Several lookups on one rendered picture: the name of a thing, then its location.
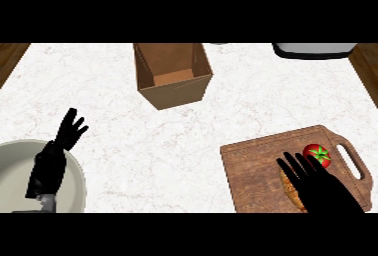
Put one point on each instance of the golden brown croissant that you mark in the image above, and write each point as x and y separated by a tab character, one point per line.
291	193

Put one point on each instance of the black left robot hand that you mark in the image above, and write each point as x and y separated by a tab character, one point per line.
48	166

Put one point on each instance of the pale grey bowl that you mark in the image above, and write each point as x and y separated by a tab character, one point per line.
15	173

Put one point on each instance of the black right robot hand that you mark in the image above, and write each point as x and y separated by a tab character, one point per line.
322	190

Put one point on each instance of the brown wooden cutting board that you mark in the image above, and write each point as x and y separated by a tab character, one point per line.
256	173

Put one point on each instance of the red tomato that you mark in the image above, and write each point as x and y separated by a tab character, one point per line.
318	155

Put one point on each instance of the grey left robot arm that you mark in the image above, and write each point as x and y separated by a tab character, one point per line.
46	203

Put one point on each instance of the open cardboard box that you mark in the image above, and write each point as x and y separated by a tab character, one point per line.
172	75

